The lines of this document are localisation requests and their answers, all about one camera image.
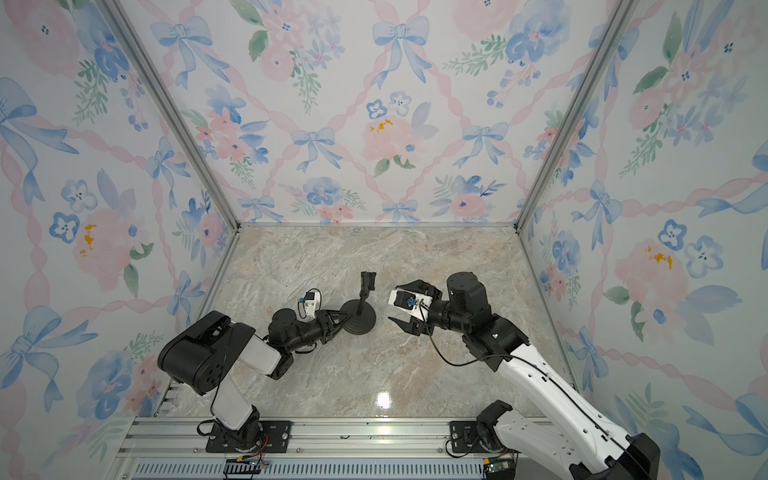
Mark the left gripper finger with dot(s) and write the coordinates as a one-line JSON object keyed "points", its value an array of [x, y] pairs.
{"points": [[347, 324], [335, 315]]}

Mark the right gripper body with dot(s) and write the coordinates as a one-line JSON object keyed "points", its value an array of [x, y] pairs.
{"points": [[437, 312]]}

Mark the aluminium mounting rail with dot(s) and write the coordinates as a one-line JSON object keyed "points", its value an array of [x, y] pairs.
{"points": [[367, 448]]}

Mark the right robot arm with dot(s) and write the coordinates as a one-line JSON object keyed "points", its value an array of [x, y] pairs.
{"points": [[540, 372]]}

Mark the black round stand base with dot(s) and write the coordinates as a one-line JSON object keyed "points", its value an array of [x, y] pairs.
{"points": [[366, 321]]}

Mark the right aluminium corner post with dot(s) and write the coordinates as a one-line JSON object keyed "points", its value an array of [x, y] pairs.
{"points": [[609, 40]]}

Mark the left aluminium corner post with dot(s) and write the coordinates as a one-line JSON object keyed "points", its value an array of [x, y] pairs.
{"points": [[116, 17]]}

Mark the black microphone stand pole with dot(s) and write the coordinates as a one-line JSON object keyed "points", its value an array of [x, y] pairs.
{"points": [[367, 285]]}

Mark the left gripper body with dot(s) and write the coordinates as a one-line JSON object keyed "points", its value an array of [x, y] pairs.
{"points": [[321, 326]]}

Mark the aluminium corner post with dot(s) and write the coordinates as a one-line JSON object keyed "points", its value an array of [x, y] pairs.
{"points": [[116, 17], [609, 40]]}

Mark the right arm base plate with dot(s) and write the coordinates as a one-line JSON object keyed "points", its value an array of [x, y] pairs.
{"points": [[467, 437]]}

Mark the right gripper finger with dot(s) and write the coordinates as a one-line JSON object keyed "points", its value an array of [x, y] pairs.
{"points": [[416, 286], [411, 327]]}

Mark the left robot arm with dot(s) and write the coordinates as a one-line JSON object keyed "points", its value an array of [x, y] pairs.
{"points": [[203, 355]]}

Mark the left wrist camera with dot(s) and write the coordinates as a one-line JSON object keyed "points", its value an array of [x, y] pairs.
{"points": [[309, 304]]}

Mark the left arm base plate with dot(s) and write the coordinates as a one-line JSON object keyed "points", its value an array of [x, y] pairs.
{"points": [[271, 436]]}

